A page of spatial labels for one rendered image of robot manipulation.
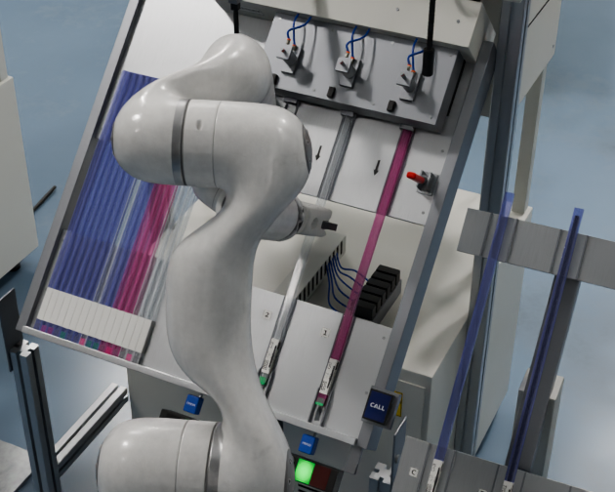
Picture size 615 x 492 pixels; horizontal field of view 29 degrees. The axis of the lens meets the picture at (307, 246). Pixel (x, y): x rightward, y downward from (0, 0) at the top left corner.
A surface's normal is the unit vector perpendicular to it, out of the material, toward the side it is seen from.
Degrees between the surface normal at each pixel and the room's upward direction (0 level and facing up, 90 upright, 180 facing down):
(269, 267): 0
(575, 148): 0
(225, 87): 86
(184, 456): 28
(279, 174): 64
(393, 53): 46
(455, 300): 0
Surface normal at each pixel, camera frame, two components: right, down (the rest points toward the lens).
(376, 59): -0.30, -0.20
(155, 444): -0.04, -0.64
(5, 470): 0.00, -0.82
